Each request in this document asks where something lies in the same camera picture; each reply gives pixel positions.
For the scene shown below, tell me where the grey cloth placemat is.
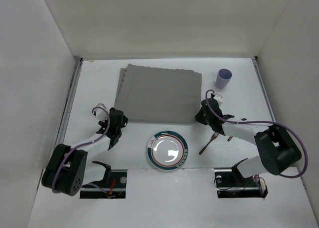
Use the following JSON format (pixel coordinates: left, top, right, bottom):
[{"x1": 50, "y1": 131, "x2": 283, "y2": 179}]
[{"x1": 114, "y1": 64, "x2": 202, "y2": 124}]

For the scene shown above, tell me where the aluminium frame rail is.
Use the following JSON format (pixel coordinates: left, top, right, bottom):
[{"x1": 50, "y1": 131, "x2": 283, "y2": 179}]
[
  {"x1": 251, "y1": 56, "x2": 292, "y2": 168},
  {"x1": 49, "y1": 56, "x2": 83, "y2": 158}
]

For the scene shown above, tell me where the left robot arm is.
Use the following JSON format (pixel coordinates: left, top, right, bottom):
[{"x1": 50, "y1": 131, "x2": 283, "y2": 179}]
[{"x1": 41, "y1": 104, "x2": 128, "y2": 196}]

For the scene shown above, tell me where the white plate with green rim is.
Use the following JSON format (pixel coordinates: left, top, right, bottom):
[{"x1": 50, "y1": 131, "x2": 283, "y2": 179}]
[{"x1": 147, "y1": 131, "x2": 189, "y2": 172}]

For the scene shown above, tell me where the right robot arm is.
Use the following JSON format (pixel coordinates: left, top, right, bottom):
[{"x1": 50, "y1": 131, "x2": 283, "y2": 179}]
[{"x1": 195, "y1": 98, "x2": 309, "y2": 179}]

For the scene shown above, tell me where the lilac plastic cup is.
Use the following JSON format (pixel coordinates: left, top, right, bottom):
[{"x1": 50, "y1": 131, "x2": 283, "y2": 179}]
[{"x1": 215, "y1": 69, "x2": 232, "y2": 89}]

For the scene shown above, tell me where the right aluminium frame rail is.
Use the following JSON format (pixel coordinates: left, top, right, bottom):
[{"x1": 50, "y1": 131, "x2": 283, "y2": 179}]
[{"x1": 251, "y1": 56, "x2": 292, "y2": 168}]

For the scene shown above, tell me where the brown wooden fork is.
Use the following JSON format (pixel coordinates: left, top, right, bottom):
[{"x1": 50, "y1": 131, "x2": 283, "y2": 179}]
[{"x1": 199, "y1": 132, "x2": 219, "y2": 155}]

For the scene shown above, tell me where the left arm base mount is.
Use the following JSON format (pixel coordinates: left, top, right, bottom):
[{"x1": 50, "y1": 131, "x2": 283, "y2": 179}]
[{"x1": 79, "y1": 170, "x2": 128, "y2": 199}]

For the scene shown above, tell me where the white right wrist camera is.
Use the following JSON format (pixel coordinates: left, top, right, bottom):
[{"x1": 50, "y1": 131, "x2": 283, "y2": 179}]
[{"x1": 210, "y1": 93, "x2": 223, "y2": 106}]

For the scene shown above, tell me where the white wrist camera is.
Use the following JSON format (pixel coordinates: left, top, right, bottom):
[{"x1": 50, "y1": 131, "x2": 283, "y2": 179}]
[
  {"x1": 91, "y1": 103, "x2": 109, "y2": 121},
  {"x1": 210, "y1": 93, "x2": 223, "y2": 106}
]

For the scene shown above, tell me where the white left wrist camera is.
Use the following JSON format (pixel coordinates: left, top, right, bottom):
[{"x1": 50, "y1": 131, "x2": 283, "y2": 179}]
[{"x1": 91, "y1": 103, "x2": 109, "y2": 121}]

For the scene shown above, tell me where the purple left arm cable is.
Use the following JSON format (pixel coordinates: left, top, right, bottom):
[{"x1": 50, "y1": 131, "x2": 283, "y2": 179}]
[{"x1": 51, "y1": 107, "x2": 112, "y2": 194}]

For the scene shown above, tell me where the brown wooden spoon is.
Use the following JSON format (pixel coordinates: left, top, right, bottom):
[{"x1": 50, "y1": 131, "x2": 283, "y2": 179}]
[{"x1": 227, "y1": 118, "x2": 248, "y2": 142}]

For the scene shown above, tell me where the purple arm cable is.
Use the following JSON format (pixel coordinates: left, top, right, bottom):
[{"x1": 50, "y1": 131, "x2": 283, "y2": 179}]
[
  {"x1": 204, "y1": 89, "x2": 310, "y2": 179},
  {"x1": 51, "y1": 107, "x2": 112, "y2": 194}
]

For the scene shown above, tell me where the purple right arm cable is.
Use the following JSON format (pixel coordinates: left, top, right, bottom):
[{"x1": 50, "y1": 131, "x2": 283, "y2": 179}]
[{"x1": 204, "y1": 89, "x2": 310, "y2": 179}]

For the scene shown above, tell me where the left aluminium frame rail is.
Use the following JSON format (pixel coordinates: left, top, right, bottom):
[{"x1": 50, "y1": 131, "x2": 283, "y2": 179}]
[{"x1": 49, "y1": 56, "x2": 83, "y2": 158}]

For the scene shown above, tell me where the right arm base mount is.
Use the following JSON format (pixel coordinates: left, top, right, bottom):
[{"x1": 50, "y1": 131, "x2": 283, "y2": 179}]
[{"x1": 213, "y1": 169, "x2": 268, "y2": 199}]

